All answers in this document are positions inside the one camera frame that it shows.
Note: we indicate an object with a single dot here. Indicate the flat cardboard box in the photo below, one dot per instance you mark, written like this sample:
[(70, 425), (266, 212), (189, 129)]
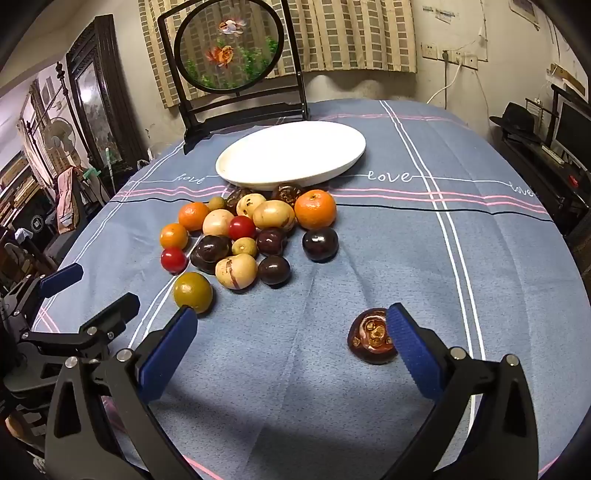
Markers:
[(568, 76)]

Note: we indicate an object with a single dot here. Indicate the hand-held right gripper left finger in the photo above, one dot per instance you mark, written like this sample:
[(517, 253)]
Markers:
[(168, 355)]

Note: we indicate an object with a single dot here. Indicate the dark carved picture frame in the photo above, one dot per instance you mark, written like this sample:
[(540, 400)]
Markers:
[(99, 106)]

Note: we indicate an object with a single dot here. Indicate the small olive green fruit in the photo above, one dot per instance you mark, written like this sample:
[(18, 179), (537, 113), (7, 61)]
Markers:
[(216, 203), (244, 247)]

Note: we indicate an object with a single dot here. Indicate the striped beige pepino melon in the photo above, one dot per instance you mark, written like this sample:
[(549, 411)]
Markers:
[(236, 271)]

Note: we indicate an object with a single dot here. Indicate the checkered beige curtain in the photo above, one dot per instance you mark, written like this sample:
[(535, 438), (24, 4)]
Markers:
[(351, 37)]

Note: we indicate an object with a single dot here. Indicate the black box with round logo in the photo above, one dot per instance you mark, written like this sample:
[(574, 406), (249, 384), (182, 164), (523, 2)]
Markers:
[(37, 224)]

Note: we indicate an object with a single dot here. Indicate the pink hanging cloth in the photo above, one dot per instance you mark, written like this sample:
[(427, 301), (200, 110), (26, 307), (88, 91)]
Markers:
[(69, 198)]

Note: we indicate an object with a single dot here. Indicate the small orange mandarin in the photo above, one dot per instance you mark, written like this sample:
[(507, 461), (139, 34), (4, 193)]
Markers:
[(174, 236)]

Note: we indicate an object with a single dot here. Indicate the blue striped tablecloth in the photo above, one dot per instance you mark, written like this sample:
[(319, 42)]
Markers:
[(323, 286)]

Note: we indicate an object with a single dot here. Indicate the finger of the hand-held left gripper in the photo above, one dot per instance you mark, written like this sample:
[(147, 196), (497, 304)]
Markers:
[(111, 314), (60, 279)]

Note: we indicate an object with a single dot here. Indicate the single white wall socket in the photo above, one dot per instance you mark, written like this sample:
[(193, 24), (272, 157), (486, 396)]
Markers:
[(430, 50)]

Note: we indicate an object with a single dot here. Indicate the black computer monitor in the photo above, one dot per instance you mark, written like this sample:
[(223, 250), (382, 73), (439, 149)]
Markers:
[(575, 129)]

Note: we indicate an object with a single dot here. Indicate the white wall socket strip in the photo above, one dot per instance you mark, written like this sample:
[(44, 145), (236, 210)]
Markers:
[(457, 57)]

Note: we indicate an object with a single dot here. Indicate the yellow-green citrus fruit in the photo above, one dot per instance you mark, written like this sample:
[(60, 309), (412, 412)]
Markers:
[(193, 290)]

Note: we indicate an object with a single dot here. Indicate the plain beige round fruit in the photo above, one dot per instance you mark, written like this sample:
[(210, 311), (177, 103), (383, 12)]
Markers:
[(218, 223)]

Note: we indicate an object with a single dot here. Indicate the large yellow-beige fruit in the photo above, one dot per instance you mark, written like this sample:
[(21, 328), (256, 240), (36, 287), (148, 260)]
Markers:
[(274, 215)]

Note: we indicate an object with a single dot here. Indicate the white standing fan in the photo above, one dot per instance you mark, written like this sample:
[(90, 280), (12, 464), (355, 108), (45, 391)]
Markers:
[(59, 134)]

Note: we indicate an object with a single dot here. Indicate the red cherry tomato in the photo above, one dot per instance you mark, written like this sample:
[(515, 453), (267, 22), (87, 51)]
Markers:
[(173, 260), (242, 227)]

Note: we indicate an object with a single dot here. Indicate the black hat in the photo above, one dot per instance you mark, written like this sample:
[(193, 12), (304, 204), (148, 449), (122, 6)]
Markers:
[(517, 117)]

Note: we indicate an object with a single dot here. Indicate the black desk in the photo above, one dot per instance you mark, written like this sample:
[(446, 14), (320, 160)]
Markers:
[(531, 170)]

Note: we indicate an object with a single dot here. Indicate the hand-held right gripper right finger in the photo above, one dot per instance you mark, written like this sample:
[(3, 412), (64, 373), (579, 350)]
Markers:
[(415, 355)]

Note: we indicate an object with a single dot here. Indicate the large orange mandarin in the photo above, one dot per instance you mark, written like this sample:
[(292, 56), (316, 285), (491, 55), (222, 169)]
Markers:
[(315, 210)]

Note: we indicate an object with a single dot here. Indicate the medium orange mandarin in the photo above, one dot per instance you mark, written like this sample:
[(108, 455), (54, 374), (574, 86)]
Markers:
[(193, 216)]

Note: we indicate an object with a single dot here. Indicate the white oval plate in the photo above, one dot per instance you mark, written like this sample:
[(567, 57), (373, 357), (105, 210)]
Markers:
[(291, 152)]

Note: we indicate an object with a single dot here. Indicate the round goldfish screen on stand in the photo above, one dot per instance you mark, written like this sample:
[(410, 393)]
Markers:
[(226, 46)]

